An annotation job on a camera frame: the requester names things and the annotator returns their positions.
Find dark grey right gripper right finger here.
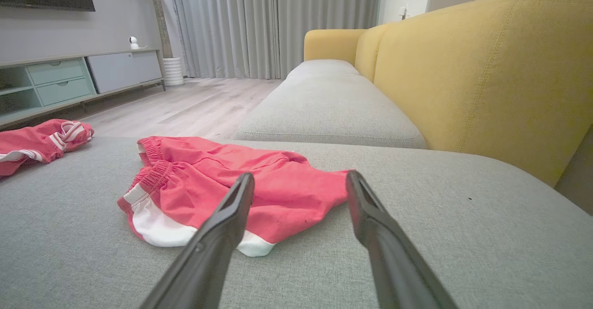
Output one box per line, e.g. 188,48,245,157
346,170,459,309

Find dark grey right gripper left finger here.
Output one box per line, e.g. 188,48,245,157
139,172,256,309

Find red shorts with white trim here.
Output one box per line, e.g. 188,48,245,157
117,136,355,258

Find red jersey with black number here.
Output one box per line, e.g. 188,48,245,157
0,119,95,177

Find white ribbed cylinder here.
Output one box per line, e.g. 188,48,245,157
162,57,184,87

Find grey and green TV cabinet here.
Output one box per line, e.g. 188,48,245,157
0,49,166,129

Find small grey sofa seat cushion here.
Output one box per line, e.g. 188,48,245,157
286,59,360,80

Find yellow sofa backrest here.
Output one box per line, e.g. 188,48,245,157
303,0,593,188

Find grey pleated curtain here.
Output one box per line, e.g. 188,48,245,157
169,0,383,80

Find brown wooden pillar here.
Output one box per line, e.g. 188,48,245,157
147,0,173,59

